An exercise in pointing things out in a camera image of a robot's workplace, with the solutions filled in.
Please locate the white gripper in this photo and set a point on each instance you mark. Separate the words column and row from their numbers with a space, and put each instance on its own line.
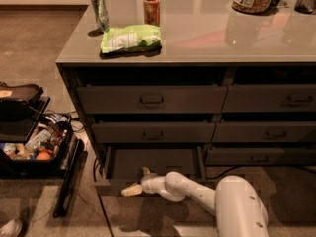
column 147, row 184

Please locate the drawer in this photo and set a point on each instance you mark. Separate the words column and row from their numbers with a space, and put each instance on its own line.
column 123, row 167
column 271, row 131
column 151, row 99
column 261, row 157
column 270, row 98
column 153, row 132

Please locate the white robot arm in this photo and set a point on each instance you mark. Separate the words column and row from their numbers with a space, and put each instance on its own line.
column 238, row 209

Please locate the grey drawer cabinet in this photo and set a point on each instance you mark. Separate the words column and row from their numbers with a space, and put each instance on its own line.
column 204, row 43

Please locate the black floor bar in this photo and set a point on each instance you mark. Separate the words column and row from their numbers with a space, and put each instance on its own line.
column 69, row 182

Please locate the orange fruit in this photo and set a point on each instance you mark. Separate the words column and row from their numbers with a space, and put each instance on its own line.
column 43, row 156

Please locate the black bin of groceries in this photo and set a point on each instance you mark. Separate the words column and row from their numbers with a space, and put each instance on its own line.
column 51, row 135

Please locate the white shoe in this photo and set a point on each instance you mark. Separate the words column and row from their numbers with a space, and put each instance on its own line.
column 11, row 228

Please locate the black case lid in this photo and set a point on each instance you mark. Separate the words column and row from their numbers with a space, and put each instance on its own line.
column 21, row 96

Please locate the green chip bag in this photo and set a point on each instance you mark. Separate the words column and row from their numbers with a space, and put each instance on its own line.
column 134, row 38

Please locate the green soda can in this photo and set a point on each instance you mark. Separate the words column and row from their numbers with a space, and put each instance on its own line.
column 101, row 15

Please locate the red soda can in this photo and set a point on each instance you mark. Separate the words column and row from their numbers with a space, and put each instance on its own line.
column 151, row 12

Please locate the dark glass bottle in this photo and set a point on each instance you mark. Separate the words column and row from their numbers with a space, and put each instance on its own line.
column 305, row 6

